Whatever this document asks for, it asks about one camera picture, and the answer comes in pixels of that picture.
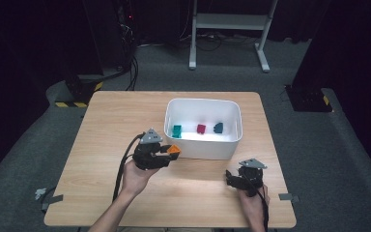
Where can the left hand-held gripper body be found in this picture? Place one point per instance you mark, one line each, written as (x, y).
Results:
(146, 156)

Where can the small teal building block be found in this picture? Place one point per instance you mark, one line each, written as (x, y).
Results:
(176, 127)

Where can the black stand base striped tape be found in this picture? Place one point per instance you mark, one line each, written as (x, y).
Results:
(80, 88)

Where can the white plastic bin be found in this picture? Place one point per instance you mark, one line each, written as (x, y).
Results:
(203, 148)

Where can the orange building block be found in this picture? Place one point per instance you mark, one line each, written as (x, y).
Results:
(174, 149)

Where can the dark blue building block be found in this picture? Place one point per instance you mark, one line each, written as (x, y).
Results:
(218, 128)

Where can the person's right hand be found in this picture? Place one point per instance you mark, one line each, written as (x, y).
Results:
(252, 208)

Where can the person's left hand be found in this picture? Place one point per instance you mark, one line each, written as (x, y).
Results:
(136, 180)

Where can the white metal stand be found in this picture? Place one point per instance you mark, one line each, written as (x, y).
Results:
(232, 22)

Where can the grey tape strip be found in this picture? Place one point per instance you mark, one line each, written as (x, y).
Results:
(286, 196)
(52, 199)

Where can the small magenta building block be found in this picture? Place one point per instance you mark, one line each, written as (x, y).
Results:
(201, 129)

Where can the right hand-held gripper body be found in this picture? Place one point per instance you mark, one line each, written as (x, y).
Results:
(251, 177)

